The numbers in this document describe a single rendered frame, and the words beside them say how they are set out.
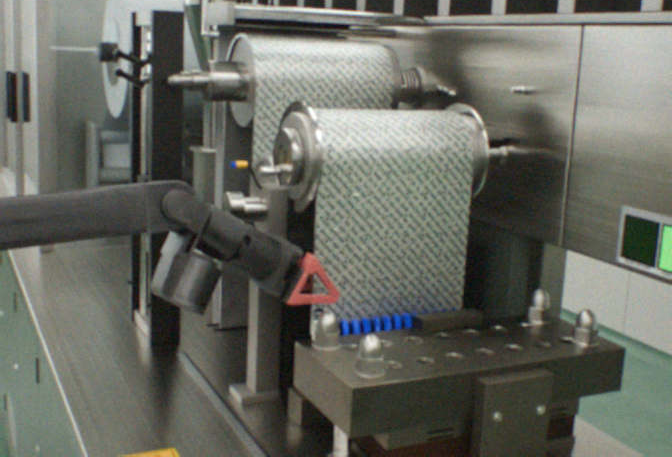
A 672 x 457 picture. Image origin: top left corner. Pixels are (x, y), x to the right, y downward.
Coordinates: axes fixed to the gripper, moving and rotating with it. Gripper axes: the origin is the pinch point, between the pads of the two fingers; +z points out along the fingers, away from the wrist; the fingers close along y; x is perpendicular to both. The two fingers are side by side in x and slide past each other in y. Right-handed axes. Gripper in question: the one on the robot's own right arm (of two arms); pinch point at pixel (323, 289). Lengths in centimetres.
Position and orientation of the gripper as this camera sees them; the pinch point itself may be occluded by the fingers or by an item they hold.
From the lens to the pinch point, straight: 111.2
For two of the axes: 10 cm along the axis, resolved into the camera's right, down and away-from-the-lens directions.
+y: 4.3, 1.9, -8.8
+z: 7.6, 4.5, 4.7
